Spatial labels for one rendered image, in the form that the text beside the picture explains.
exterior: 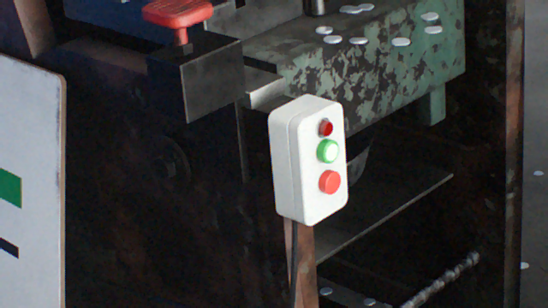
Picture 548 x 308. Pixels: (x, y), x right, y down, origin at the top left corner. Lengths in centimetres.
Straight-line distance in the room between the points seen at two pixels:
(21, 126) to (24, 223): 15
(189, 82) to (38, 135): 45
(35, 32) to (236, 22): 36
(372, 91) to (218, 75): 31
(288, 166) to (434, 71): 41
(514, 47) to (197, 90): 59
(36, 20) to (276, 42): 40
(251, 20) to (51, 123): 34
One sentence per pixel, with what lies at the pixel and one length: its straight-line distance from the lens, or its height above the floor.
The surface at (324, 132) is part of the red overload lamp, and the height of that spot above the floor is 61.
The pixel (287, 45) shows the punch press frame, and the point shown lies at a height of 65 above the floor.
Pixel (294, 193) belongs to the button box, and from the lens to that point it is 131.
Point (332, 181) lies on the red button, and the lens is 132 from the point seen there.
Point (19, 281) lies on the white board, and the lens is 179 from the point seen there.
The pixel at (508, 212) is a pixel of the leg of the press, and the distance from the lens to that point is 181.
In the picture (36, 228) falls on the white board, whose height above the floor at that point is 35.
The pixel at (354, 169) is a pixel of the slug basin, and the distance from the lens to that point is 168.
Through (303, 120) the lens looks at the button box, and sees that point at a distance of 127.
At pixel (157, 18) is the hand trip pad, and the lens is 125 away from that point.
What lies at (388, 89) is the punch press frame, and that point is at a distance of 157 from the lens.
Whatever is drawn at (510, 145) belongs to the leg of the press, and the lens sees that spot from 176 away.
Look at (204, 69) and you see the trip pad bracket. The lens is 127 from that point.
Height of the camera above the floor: 115
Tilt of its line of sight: 26 degrees down
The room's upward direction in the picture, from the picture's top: 5 degrees counter-clockwise
